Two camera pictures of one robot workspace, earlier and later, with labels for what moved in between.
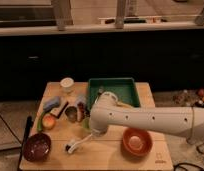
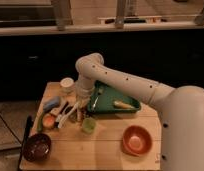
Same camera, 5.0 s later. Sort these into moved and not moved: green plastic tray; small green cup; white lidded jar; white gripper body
Moved: white gripper body
Not moved: small green cup; green plastic tray; white lidded jar
